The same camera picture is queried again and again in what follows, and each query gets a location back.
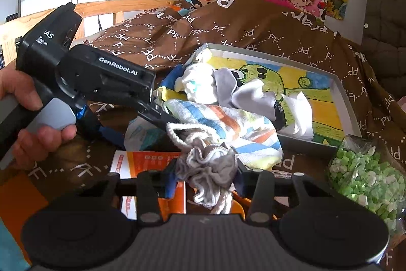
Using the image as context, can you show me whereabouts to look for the wooden bed frame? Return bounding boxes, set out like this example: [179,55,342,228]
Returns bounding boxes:
[0,0,181,68]

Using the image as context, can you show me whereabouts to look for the black sock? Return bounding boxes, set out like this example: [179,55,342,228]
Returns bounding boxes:
[272,100,287,132]

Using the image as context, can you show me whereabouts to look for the person's left hand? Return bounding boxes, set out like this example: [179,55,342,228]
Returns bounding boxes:
[0,68,77,170]

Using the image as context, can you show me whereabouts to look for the white and grey sock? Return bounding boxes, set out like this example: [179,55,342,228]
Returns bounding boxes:
[213,68,277,119]

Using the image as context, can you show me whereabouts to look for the orange plastic bowl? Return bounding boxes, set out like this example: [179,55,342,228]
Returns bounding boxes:
[233,198,247,221]

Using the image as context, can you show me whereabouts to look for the white baby socks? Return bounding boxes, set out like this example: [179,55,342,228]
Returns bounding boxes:
[175,63,219,103]

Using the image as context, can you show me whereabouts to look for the dark green quilted jacket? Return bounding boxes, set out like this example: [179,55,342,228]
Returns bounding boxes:
[362,0,406,90]

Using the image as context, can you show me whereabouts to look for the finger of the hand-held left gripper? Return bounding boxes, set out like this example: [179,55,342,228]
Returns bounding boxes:
[76,100,128,148]
[138,99,182,132]

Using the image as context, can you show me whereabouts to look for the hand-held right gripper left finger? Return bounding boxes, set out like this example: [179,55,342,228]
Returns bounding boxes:
[95,160,180,222]

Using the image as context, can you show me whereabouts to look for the glass jar of green stars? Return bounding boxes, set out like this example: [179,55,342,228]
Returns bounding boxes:
[327,134,406,236]

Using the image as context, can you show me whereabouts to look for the blue and yellow cloth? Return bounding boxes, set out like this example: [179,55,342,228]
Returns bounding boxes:
[159,65,188,100]

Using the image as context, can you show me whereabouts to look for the orange and white paper packet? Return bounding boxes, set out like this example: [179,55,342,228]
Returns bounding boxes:
[109,150,186,221]

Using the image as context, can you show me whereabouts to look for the brown printed blanket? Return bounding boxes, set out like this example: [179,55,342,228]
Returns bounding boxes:
[0,0,406,271]

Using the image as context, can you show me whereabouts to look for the white cloth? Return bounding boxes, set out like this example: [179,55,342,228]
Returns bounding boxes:
[281,91,314,140]

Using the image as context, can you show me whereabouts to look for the grey drawstring pouch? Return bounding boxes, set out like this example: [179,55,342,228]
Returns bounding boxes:
[166,123,245,214]

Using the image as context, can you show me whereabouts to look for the colourful striped towel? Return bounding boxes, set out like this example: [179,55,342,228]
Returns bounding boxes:
[163,98,283,170]

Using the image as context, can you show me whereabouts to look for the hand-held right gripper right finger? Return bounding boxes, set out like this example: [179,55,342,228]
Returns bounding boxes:
[236,160,318,224]

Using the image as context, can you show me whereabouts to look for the grey tray with frog drawing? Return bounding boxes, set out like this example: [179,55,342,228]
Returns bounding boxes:
[190,43,362,148]

